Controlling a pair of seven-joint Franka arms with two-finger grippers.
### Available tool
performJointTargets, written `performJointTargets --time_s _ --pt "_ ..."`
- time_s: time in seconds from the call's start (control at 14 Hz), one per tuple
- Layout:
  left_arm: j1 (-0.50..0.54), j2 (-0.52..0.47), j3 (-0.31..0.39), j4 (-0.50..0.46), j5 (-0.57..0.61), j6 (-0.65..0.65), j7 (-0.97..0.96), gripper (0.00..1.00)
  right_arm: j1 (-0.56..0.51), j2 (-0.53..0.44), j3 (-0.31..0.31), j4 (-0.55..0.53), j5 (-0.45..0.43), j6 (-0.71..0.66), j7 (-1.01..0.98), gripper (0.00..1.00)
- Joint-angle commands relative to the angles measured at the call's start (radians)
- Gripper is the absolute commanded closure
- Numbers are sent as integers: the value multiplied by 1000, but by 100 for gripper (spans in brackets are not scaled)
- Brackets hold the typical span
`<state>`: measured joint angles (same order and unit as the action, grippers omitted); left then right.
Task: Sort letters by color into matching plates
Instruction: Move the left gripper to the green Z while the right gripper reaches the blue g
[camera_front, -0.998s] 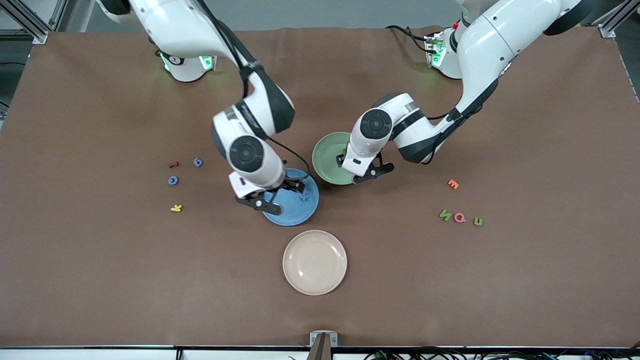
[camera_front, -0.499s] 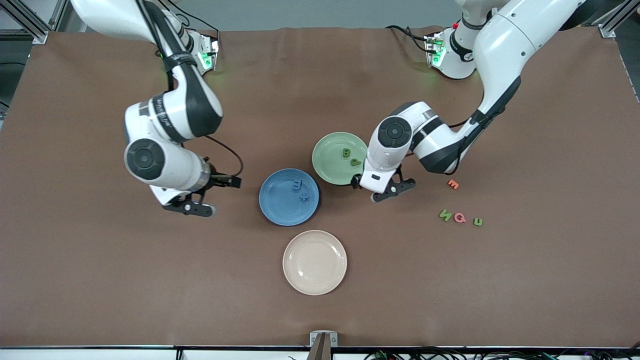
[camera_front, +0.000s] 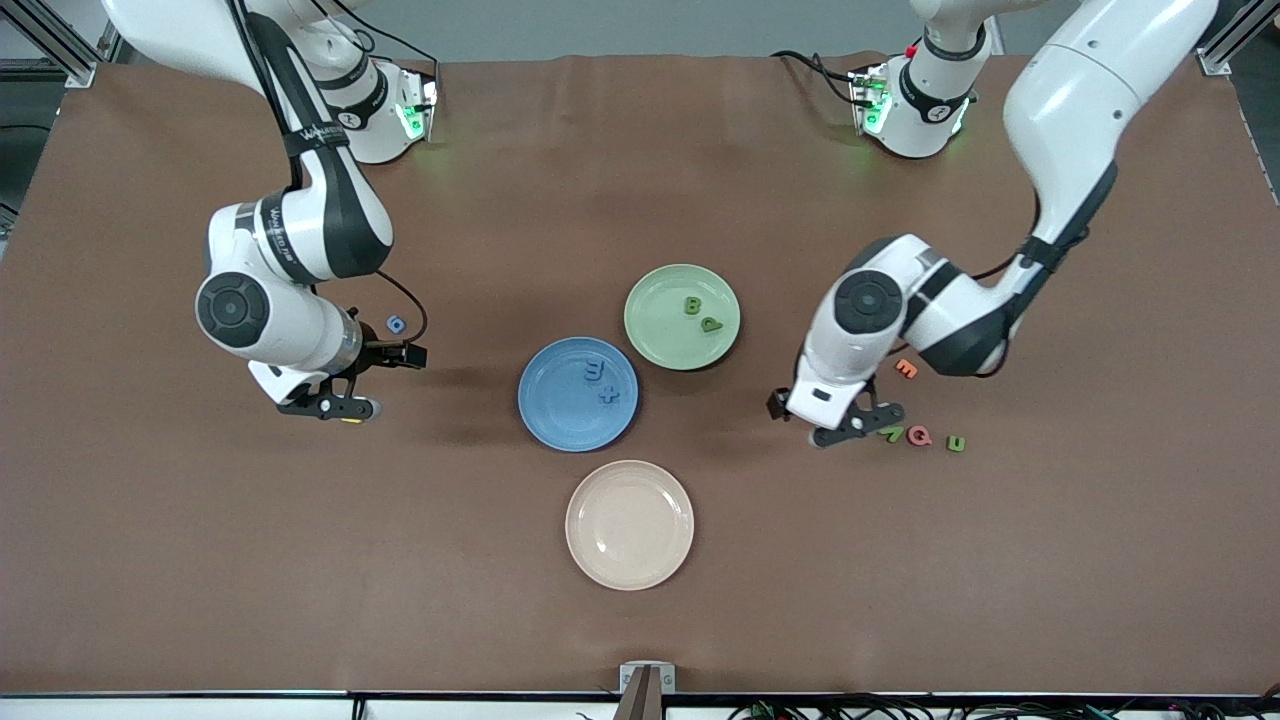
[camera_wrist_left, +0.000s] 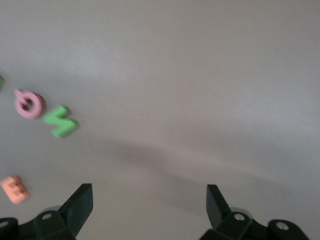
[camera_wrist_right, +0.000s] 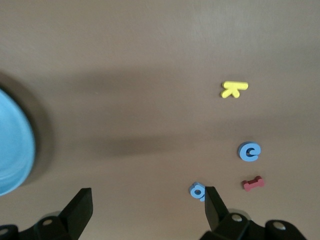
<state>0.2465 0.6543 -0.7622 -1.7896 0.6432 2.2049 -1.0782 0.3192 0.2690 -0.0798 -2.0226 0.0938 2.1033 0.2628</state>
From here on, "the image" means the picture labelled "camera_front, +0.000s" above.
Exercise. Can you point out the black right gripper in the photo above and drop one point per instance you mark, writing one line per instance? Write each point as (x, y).
(383, 351)

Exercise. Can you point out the green foam letter N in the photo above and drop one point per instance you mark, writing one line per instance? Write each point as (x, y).
(893, 434)

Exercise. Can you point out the blue foam letter E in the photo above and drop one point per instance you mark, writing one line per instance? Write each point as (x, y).
(595, 372)

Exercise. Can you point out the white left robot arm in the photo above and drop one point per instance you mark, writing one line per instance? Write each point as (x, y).
(1070, 110)

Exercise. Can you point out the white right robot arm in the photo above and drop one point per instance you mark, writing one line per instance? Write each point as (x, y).
(290, 330)

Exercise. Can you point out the left arm base connector block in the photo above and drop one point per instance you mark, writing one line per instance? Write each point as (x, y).
(868, 100)

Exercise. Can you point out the right arm base connector block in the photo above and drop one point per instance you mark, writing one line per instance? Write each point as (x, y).
(418, 110)

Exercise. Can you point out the orange foam letter E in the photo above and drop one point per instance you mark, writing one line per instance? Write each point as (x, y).
(908, 370)

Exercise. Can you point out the pink foam letter Q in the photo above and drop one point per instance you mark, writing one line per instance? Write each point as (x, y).
(912, 436)

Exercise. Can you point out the green round plate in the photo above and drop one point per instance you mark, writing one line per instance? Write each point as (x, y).
(660, 330)

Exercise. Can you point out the blue round plate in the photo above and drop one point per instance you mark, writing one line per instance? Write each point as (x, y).
(560, 425)

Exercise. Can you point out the beige round plate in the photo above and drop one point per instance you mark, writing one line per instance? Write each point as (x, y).
(629, 525)

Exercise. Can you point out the brown table cover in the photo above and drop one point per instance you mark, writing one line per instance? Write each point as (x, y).
(200, 560)

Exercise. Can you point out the silver metal bracket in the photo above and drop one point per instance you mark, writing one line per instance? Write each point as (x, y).
(627, 680)

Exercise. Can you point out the brown tapered mount bar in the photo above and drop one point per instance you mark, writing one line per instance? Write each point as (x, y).
(645, 700)

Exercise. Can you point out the white table edge rail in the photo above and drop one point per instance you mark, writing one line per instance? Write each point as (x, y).
(200, 710)

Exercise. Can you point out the aluminium frame profile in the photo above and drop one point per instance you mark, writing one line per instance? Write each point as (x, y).
(1215, 60)
(70, 65)

